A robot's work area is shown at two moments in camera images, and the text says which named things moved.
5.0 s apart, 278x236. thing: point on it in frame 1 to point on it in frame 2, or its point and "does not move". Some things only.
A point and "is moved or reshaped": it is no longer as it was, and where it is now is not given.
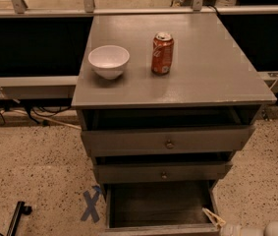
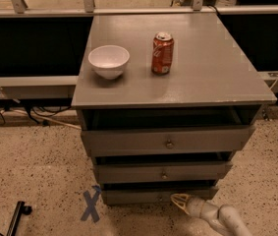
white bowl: [109, 60] does not move
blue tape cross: [90, 209] does not move
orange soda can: [162, 53] does not move
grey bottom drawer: [159, 208] is moved or reshaped
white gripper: [231, 229] to [194, 206]
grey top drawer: [104, 144] does not move
